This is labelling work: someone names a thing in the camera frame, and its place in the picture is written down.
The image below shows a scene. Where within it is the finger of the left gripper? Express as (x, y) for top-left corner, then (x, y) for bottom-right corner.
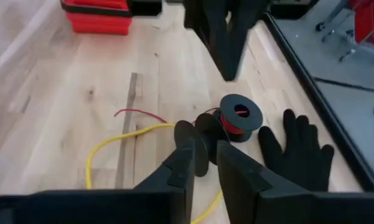
(229, 0), (269, 79)
(183, 0), (237, 82)

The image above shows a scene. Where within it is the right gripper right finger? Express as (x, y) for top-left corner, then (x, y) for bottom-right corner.
(217, 139), (374, 224)

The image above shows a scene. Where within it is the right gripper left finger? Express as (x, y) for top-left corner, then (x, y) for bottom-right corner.
(0, 138), (196, 224)

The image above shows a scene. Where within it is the black plastic spool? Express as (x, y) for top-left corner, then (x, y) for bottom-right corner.
(219, 93), (264, 143)

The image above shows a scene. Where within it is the yellow wire spool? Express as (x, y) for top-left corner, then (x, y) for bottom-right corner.
(85, 113), (231, 224)

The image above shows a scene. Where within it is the red wire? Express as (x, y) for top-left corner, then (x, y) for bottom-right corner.
(114, 107), (250, 135)

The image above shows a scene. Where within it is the black work glove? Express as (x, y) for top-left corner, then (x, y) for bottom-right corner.
(257, 108), (335, 192)

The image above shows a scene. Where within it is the red storage bin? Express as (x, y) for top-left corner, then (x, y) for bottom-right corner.
(350, 0), (374, 46)

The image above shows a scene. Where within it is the red collapsible container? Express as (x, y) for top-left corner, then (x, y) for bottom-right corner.
(60, 0), (133, 36)

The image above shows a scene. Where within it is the metal wire shelf rack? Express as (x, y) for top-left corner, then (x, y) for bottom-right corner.
(314, 0), (374, 63)

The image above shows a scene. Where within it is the black aluminium table frame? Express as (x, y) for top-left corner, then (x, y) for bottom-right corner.
(261, 12), (374, 192)

